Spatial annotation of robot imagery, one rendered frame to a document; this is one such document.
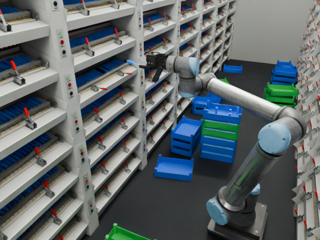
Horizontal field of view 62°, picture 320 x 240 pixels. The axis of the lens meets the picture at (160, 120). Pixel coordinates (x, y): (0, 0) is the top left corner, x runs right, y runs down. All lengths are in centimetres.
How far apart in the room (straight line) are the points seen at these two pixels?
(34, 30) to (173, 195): 145
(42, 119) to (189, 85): 74
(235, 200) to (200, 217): 53
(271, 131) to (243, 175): 30
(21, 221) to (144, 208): 89
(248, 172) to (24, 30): 109
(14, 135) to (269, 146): 101
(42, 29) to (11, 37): 14
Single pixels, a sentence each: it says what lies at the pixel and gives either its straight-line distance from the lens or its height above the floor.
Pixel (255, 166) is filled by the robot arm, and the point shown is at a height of 72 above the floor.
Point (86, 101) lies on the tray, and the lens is 144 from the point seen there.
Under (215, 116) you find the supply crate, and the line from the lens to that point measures 221.
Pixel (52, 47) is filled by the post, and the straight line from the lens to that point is 124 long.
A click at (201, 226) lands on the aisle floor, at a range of 190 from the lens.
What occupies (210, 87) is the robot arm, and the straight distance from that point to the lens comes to 150.
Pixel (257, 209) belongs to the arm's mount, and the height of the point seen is 12.
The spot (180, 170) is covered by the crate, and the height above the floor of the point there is 0.
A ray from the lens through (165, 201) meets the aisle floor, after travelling 203.
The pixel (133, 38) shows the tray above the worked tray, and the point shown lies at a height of 109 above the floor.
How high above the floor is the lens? 146
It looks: 29 degrees down
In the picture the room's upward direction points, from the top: straight up
